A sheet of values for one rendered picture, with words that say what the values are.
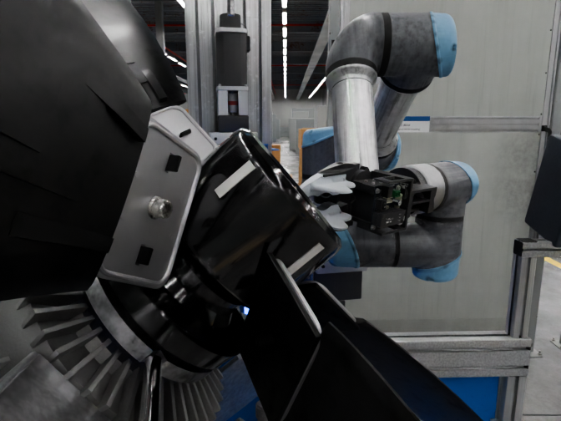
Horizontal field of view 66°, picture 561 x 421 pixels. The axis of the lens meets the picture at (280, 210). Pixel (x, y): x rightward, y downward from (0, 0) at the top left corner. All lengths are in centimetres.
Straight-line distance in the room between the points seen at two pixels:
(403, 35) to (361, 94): 14
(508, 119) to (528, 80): 20
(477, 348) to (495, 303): 176
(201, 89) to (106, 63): 110
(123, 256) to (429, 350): 77
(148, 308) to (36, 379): 7
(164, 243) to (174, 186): 4
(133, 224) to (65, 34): 10
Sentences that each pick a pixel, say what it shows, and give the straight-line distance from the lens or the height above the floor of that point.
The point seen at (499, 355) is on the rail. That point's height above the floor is 83.
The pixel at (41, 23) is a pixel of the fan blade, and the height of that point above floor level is 131.
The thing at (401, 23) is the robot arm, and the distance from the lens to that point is 87.
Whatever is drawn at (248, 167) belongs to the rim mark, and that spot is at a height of 124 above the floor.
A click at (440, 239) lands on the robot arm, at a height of 109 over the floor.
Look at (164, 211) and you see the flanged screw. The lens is 26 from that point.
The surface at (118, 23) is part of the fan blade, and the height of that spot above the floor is 137.
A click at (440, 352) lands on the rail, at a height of 83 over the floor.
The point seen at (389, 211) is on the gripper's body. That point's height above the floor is 116.
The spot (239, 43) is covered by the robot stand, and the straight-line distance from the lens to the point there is 126.
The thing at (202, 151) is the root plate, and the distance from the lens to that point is 36.
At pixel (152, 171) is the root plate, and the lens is 25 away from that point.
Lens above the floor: 127
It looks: 11 degrees down
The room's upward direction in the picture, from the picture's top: straight up
